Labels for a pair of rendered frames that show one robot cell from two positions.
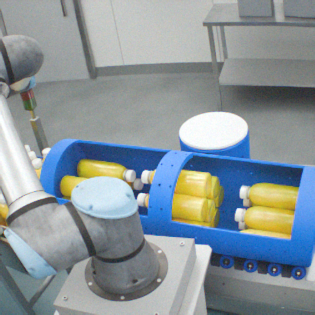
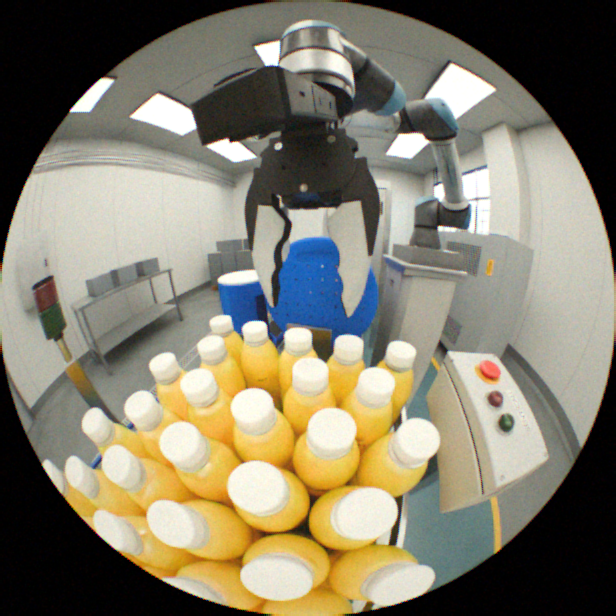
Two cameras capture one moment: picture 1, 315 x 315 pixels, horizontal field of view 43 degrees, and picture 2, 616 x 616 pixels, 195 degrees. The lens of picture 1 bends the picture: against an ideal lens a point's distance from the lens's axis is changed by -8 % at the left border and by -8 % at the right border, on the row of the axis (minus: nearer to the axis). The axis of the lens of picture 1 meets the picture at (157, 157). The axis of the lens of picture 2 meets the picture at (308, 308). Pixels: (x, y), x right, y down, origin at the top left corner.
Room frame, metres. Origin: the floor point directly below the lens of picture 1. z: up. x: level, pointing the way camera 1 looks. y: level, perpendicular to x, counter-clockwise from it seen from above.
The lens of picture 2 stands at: (1.33, 0.71, 1.24)
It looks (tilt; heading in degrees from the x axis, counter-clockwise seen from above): 24 degrees down; 256
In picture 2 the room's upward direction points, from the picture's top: straight up
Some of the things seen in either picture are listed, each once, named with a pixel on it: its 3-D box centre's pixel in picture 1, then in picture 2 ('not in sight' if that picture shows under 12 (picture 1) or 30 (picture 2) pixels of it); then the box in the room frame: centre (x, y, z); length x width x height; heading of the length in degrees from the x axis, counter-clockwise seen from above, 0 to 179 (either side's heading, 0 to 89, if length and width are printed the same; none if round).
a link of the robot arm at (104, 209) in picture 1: (105, 215); (428, 211); (0.63, 0.12, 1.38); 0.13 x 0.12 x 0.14; 114
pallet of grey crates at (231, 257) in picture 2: not in sight; (237, 263); (2.00, -3.79, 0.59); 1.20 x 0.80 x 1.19; 158
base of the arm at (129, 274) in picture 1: (120, 254); (425, 236); (0.63, 0.12, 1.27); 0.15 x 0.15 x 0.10
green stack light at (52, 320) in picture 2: (29, 102); (52, 319); (1.75, 0.53, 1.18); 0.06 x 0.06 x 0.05
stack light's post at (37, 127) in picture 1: (65, 207); (180, 478); (1.75, 0.53, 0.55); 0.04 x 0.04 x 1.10; 59
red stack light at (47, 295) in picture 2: (27, 94); (45, 296); (1.75, 0.53, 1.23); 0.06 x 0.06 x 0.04
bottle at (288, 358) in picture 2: not in sight; (299, 386); (1.29, 0.50, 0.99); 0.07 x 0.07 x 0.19
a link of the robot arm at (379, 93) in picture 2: not in sight; (359, 88); (1.20, 0.50, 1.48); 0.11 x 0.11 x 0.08; 24
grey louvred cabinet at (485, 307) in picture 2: not in sight; (450, 285); (-1.10, -0.74, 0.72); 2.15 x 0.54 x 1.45; 68
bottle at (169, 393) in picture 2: not in sight; (191, 412); (1.48, 0.53, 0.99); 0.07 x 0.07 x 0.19
